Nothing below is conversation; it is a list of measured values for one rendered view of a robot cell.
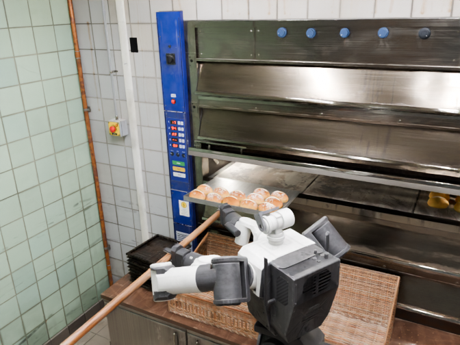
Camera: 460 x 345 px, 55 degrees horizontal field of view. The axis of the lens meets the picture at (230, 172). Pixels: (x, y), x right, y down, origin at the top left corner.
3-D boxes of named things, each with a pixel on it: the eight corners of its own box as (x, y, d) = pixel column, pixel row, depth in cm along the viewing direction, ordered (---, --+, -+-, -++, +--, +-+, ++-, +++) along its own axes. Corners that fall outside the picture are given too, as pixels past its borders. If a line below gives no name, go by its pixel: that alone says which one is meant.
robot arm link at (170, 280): (142, 304, 152) (197, 301, 143) (138, 266, 154) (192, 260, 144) (161, 298, 163) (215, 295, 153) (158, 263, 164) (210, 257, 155)
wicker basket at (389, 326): (296, 292, 262) (296, 251, 252) (396, 319, 237) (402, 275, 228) (263, 346, 221) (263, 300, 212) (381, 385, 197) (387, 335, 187)
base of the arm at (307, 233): (342, 250, 172) (355, 245, 162) (319, 271, 168) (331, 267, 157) (317, 220, 174) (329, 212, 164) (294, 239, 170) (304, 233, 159)
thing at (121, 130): (116, 132, 292) (114, 118, 288) (128, 134, 287) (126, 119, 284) (108, 135, 286) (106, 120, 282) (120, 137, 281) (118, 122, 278)
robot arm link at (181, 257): (166, 248, 182) (189, 257, 176) (181, 239, 189) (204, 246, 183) (169, 275, 187) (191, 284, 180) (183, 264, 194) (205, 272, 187)
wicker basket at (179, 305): (209, 267, 289) (207, 230, 279) (291, 289, 264) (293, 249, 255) (166, 312, 248) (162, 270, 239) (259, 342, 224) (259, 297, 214)
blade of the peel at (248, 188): (276, 219, 220) (276, 213, 219) (183, 200, 245) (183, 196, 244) (300, 192, 250) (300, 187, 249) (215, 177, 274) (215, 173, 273)
